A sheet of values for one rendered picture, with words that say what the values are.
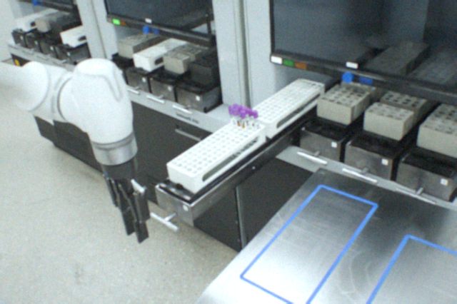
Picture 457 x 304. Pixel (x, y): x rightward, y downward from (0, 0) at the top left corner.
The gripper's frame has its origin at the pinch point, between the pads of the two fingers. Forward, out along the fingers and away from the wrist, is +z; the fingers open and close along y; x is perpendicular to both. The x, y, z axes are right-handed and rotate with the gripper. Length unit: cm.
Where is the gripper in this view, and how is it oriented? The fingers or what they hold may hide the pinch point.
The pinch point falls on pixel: (135, 225)
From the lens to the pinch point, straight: 113.3
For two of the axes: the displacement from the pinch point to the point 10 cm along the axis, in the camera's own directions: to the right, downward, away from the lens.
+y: -7.4, -3.1, 6.0
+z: 0.9, 8.4, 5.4
